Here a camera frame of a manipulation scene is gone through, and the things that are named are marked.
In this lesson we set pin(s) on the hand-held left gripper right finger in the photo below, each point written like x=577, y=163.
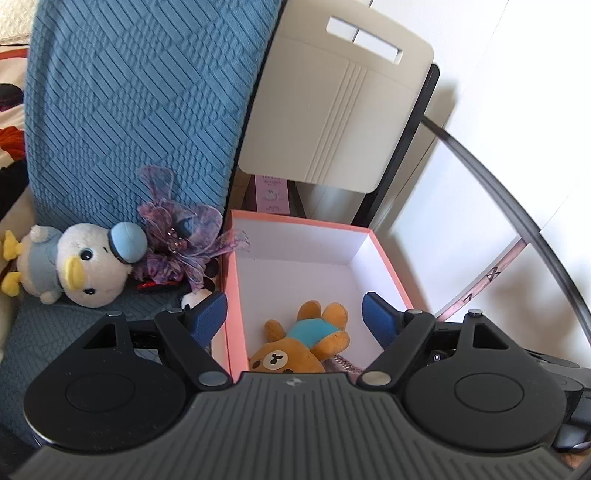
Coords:
x=378, y=318

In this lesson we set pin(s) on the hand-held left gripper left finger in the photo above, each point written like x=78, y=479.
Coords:
x=210, y=314

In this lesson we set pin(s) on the small panda plush toy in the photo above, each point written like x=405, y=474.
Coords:
x=190, y=302

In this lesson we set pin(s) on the purple organza flower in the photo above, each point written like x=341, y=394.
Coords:
x=180, y=249

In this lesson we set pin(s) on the brown bear plush toy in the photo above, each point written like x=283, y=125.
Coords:
x=281, y=357

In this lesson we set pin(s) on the pink cardboard box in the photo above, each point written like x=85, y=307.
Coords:
x=295, y=286

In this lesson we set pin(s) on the white duck plush toy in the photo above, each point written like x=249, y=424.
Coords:
x=87, y=272

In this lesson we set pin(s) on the pink knitted item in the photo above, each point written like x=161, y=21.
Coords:
x=344, y=364

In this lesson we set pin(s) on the white panel with pink edge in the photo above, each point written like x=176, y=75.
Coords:
x=494, y=274

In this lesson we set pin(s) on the small pink carton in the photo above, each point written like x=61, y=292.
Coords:
x=270, y=196

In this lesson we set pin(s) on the beige folding chair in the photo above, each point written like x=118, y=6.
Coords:
x=323, y=115

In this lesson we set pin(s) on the blue textured sofa cover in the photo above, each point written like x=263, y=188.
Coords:
x=138, y=92

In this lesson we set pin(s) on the white quilted pillow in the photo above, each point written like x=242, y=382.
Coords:
x=14, y=23

